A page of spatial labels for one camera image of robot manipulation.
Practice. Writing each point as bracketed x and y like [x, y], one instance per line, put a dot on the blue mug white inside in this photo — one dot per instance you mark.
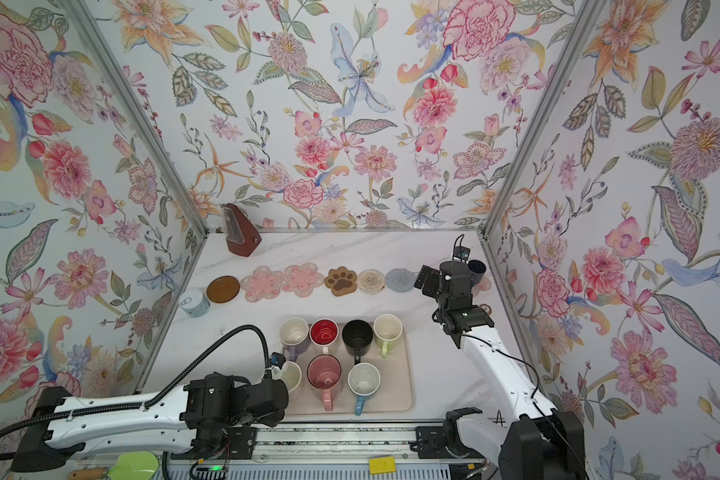
[364, 380]

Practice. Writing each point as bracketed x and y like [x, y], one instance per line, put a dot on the purple mug white inside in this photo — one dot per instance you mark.
[294, 337]

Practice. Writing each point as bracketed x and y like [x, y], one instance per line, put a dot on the grey-blue woven round coaster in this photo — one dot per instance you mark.
[400, 280]

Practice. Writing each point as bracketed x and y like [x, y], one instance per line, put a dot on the brown round cork coaster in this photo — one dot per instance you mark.
[223, 289]

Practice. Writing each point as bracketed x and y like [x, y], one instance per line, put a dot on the brown paw print coaster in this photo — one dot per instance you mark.
[341, 281]

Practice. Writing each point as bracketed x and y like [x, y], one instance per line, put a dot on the brown wooden metronome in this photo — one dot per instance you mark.
[242, 237]

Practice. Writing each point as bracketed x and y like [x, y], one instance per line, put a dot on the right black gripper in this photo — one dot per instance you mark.
[435, 280]

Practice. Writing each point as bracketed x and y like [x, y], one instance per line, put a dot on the red mug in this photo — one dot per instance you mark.
[323, 335]

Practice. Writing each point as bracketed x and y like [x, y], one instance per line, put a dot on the beige serving tray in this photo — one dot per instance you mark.
[395, 393]

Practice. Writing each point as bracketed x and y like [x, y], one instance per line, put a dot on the black mug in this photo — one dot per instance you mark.
[357, 337]

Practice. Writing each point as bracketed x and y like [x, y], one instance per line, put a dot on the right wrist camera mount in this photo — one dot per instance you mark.
[461, 253]

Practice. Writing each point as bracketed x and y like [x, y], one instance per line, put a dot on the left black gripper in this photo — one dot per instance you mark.
[278, 419]

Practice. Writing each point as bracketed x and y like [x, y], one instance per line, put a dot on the green spatula wooden handle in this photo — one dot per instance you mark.
[129, 466]

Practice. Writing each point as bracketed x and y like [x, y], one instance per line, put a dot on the small dark navy mug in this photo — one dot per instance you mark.
[477, 270]

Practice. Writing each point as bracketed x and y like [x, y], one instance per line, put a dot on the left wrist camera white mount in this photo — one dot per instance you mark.
[277, 361]

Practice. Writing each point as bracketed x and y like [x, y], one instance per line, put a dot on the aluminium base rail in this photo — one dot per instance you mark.
[335, 450]

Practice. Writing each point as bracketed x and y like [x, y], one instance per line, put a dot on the white multicolour zigzag coaster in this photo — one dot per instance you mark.
[371, 281]

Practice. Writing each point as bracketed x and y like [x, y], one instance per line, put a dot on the small tin can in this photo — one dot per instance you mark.
[194, 303]

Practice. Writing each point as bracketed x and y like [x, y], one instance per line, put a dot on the yellow sticky label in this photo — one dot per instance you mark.
[382, 465]

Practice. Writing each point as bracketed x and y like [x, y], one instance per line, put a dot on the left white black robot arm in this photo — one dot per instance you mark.
[67, 427]

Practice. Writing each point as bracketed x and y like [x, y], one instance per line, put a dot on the pink flower coaster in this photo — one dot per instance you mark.
[483, 285]
[302, 280]
[263, 283]

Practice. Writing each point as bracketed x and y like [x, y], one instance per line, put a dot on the cream mug pink handle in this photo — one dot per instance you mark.
[291, 375]

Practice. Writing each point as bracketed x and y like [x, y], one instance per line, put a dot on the light green mug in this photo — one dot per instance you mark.
[388, 331]

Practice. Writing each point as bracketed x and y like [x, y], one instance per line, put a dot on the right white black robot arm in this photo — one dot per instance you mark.
[530, 438]

